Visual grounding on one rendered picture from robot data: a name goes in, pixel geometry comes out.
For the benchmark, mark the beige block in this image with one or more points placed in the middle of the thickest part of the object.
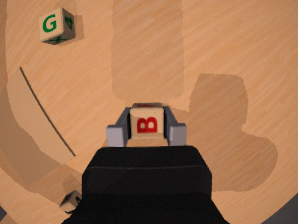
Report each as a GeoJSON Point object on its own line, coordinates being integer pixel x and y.
{"type": "Point", "coordinates": [70, 202]}
{"type": "Point", "coordinates": [56, 26]}
{"type": "Point", "coordinates": [147, 120]}

